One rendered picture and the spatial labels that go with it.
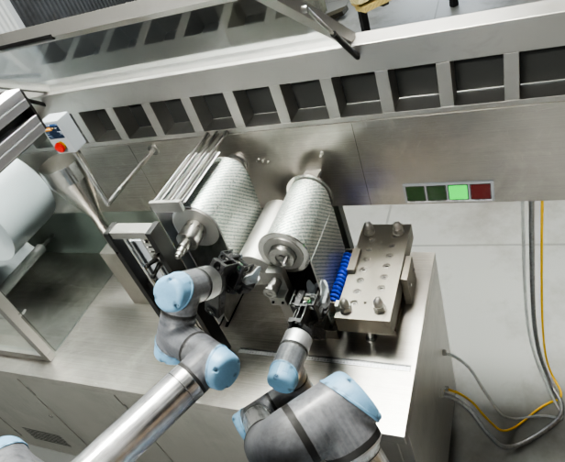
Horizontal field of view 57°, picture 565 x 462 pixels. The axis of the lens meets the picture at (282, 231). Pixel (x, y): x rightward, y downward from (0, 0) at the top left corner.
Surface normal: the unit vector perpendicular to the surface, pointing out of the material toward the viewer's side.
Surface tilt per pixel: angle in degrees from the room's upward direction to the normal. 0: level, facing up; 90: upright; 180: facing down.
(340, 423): 47
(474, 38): 90
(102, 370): 0
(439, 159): 90
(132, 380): 0
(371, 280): 0
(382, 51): 90
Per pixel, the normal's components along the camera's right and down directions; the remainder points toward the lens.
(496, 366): -0.29, -0.74
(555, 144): -0.31, 0.67
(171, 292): -0.43, 0.07
